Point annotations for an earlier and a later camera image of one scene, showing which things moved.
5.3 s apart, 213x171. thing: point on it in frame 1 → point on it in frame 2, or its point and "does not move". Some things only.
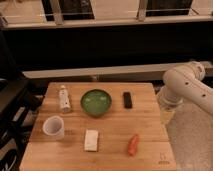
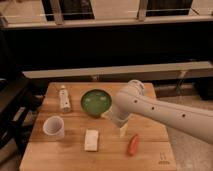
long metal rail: [122, 71] does not move
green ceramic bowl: [96, 102] does not move
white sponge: [91, 139] does not move
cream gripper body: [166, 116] → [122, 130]
